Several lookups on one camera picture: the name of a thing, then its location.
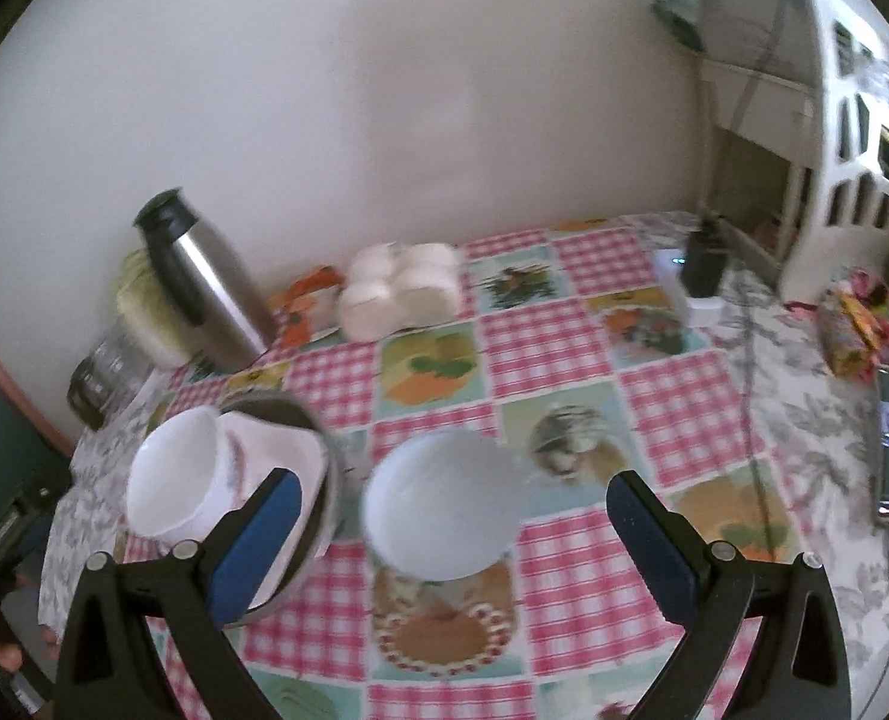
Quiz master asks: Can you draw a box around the white bowl strawberry print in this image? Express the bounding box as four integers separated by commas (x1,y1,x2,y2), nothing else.
125,406,244,548

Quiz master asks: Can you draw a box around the white square floral plate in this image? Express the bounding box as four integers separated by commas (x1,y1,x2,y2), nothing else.
211,415,324,626

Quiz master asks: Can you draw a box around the white bowl cartoon print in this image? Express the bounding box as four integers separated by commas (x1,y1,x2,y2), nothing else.
360,429,529,582

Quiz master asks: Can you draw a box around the grey metal pan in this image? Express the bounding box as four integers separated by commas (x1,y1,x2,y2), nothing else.
220,390,345,628

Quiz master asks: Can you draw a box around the grey floral tablecloth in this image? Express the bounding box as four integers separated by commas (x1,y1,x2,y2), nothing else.
623,208,889,720

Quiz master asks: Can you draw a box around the glass jar black lid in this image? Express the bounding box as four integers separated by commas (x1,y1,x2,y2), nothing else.
67,325,153,431

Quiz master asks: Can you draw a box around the napa cabbage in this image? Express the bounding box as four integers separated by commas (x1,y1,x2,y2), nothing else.
113,249,195,371

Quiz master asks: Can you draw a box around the checkered picture tablecloth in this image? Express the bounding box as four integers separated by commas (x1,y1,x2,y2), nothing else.
154,224,799,718

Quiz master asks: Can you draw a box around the orange snack packet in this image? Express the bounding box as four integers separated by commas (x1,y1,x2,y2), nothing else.
267,265,345,349

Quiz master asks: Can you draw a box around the colourful snack bag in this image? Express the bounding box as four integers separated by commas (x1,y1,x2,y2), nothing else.
817,268,889,382

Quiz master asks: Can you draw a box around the steel thermos jug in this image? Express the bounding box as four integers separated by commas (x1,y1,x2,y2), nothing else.
133,188,278,372

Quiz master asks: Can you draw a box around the bag of steamed buns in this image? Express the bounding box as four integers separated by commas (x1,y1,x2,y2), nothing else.
337,242,464,343

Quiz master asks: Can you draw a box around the white shelf cabinet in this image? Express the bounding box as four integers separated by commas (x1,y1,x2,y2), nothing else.
695,0,889,306

